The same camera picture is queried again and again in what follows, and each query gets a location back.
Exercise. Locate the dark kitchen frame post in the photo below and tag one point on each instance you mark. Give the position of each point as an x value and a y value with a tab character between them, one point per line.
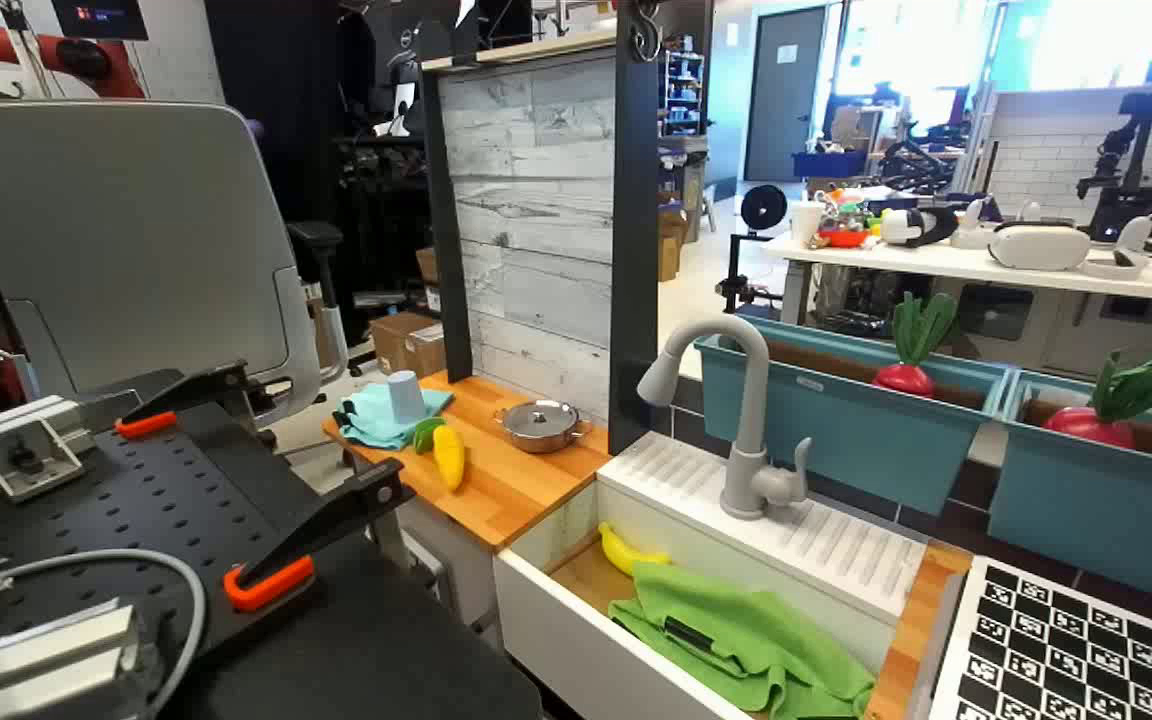
635	243

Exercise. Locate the light blue plastic cup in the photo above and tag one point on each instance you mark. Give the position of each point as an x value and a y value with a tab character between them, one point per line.
404	396

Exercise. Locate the small metal bowl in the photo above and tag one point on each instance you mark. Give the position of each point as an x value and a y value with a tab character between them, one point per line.
541	426

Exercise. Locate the black white calibration board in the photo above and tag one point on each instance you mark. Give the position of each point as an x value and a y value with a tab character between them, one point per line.
1080	655

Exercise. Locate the white toy sink basin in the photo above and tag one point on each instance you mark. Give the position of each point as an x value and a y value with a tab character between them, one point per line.
680	485

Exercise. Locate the grey toy faucet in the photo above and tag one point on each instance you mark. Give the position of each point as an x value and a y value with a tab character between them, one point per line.
742	441

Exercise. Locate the dark grey door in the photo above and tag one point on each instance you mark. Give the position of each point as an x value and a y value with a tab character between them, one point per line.
786	93

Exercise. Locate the black perforated mounting board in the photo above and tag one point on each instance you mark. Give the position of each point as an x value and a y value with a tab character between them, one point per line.
111	515

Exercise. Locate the aluminium extrusion bracket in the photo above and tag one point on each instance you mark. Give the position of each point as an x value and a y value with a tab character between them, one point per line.
43	662
19	446

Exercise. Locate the green microfiber cloth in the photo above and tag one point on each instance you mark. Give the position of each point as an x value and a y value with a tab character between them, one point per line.
736	642

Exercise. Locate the yellow plush carrot toy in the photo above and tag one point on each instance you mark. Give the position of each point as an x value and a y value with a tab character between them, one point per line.
451	457

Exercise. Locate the red plush radish toy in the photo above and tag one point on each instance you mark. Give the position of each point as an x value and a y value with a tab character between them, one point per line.
1119	400
923	343

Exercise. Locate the teal planter box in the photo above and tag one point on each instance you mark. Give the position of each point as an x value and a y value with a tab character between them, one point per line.
840	432
1096	515

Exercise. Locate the black clamp orange tip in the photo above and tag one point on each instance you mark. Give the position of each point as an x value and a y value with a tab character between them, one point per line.
317	526
183	400

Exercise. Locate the black printer with spool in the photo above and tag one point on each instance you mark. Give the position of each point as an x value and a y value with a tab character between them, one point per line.
760	208

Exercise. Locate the wooden toy kitchen counter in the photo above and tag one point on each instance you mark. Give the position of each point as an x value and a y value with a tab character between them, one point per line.
508	485

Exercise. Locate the white VR headset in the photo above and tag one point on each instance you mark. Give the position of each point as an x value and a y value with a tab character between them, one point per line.
1036	251

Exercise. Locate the whitewashed wood back panel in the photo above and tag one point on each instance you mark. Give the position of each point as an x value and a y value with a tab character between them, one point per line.
528	226

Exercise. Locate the white background table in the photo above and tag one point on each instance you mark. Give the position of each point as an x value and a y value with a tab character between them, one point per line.
948	260

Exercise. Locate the black stand on table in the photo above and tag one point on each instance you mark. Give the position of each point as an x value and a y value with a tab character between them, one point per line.
1128	161

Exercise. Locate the teal microfiber cloth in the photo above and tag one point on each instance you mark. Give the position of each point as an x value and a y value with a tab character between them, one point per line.
368	422

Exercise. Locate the yellow-green ball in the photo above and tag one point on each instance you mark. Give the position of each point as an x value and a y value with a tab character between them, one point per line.
625	553

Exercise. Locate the small cardboard box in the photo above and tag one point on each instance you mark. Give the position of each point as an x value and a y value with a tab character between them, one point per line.
404	343

